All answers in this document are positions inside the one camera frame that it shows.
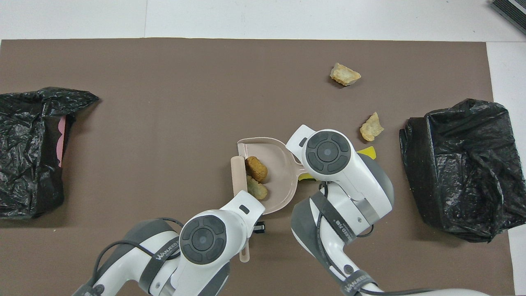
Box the beige plastic dustpan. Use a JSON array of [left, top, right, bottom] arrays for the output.
[[237, 137, 313, 215]]

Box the beige brush with black bristles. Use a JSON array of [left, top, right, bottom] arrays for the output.
[[231, 155, 251, 264]]

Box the brown bread-like lump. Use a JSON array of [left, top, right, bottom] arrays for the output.
[[245, 156, 268, 183]]

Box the black trash bag bin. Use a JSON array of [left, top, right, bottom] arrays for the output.
[[399, 99, 526, 243]]

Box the black bag bin, pink inside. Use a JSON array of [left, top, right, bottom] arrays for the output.
[[0, 87, 100, 219]]

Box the brown table mat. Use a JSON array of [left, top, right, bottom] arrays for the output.
[[0, 38, 516, 296]]

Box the dark grey ribbed panel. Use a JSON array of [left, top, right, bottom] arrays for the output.
[[490, 0, 526, 35]]

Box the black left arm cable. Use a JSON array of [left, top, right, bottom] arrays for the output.
[[91, 217, 186, 290]]

